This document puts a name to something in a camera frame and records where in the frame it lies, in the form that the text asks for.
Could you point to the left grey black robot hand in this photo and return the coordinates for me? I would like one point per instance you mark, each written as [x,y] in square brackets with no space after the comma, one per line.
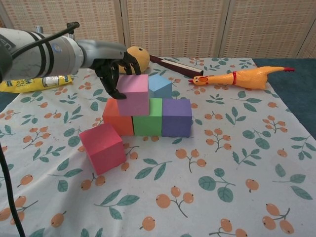
[103,49]

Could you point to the light pink foam cube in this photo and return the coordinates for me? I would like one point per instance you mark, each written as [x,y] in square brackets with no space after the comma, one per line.
[134,98]

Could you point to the light blue foam cube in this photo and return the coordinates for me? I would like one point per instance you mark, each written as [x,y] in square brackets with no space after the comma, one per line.
[160,86]

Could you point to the orange foam cube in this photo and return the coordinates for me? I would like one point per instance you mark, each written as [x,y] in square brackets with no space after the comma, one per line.
[116,124]

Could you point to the green foam cube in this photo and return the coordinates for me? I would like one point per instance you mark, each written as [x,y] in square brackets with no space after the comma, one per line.
[148,124]

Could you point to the purple foam cube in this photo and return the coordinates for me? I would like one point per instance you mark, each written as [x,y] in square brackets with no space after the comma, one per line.
[176,118]

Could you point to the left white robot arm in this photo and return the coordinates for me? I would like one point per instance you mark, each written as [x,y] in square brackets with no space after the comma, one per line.
[37,56]

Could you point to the yellow plush animal toy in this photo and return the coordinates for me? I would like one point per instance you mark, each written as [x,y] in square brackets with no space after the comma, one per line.
[140,56]

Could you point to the beige woven folding screen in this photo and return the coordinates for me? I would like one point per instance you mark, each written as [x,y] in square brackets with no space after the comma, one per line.
[172,27]

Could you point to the dark red folded fan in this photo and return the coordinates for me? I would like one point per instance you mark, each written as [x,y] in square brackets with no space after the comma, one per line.
[177,67]

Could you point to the yellow marshmallow snack bag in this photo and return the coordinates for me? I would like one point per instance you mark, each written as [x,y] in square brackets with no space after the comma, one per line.
[24,84]

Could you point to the magenta foam cube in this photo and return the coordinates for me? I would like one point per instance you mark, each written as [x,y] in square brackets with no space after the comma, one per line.
[103,150]

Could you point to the yellow rubber chicken toy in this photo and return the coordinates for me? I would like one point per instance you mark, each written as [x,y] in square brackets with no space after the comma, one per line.
[249,75]

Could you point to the floral print tablecloth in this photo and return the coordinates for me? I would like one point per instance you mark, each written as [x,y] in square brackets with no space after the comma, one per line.
[172,185]

